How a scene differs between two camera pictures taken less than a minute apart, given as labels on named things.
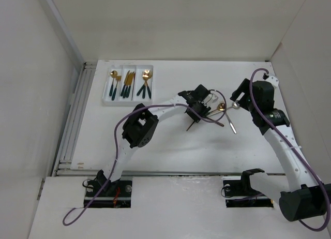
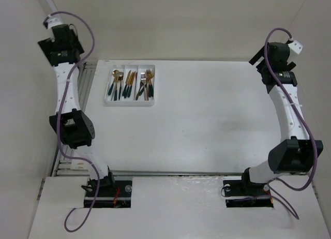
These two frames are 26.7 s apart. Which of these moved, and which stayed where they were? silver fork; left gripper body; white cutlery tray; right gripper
Moved: silver fork; right gripper; left gripper body
Stayed: white cutlery tray
